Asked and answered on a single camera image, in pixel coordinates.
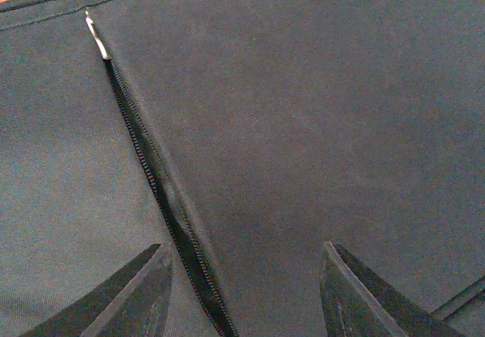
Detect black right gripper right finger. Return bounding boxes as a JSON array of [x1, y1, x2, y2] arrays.
[[320, 242, 461, 336]]

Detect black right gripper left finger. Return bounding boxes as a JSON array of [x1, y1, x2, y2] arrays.
[[23, 244, 173, 336]]

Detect black student bag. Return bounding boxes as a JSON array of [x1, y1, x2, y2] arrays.
[[1, 0, 484, 336]]

